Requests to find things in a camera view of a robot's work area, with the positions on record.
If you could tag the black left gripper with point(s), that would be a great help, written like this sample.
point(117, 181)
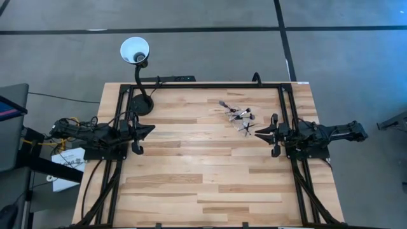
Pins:
point(136, 148)

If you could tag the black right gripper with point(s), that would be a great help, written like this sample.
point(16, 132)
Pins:
point(276, 149)

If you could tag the thin black makeup brush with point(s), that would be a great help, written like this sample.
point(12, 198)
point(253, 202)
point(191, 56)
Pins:
point(246, 130)
point(251, 116)
point(235, 120)
point(230, 112)
point(251, 125)

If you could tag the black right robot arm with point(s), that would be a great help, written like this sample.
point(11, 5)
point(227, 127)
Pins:
point(337, 132)

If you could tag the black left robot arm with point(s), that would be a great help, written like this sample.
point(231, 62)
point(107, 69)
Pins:
point(82, 131)

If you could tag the black makeup brushes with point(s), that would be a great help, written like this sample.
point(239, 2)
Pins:
point(222, 115)

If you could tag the black power strip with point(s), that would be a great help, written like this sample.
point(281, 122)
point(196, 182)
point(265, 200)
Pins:
point(171, 78)

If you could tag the white label sticker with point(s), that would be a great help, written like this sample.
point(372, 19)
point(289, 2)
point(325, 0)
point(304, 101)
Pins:
point(302, 83)

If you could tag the white paper sheet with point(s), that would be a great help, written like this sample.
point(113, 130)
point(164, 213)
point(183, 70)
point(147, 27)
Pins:
point(68, 159)

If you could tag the black stand beam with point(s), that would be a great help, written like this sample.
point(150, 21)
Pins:
point(57, 170)

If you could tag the black metal stand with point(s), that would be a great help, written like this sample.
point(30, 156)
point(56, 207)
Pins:
point(394, 121)

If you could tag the grey desk panel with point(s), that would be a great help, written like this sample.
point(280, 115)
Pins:
point(12, 143)

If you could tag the dark monitor colourful screen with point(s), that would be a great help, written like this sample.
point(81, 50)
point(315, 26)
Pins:
point(9, 109)

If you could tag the black computer mouse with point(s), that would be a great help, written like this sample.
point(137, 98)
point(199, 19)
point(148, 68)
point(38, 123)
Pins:
point(8, 217)

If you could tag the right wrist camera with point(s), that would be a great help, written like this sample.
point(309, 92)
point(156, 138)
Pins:
point(285, 130)

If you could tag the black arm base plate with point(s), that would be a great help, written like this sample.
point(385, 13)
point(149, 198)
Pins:
point(311, 153)
point(105, 154)

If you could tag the black frame clamp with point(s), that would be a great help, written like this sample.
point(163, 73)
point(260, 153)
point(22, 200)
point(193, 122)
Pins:
point(158, 81)
point(257, 78)

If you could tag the black aluminium table frame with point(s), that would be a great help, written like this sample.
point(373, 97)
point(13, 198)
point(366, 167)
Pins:
point(206, 86)

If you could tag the black frame bracket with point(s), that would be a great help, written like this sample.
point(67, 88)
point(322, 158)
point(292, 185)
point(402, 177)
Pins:
point(245, 225)
point(158, 226)

